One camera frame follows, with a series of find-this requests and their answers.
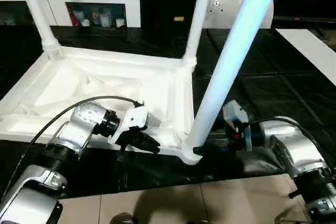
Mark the white plastic table leg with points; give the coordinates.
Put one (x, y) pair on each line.
(37, 9)
(236, 40)
(197, 9)

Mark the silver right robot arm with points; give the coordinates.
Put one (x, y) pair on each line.
(299, 150)

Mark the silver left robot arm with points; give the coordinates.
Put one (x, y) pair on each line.
(68, 140)

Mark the black work mat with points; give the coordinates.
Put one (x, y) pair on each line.
(283, 93)

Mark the grey left robot foot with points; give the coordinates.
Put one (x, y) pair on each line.
(123, 219)

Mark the black floor stand bar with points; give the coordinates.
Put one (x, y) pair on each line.
(295, 193)

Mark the flat white board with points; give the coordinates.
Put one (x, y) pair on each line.
(310, 51)

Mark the small white jar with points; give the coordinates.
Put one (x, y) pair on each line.
(119, 23)

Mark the small brown block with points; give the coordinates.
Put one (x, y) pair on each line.
(179, 19)

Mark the white plastic bag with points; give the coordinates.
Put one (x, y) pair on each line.
(218, 9)

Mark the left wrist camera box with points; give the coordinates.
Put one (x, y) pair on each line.
(131, 121)

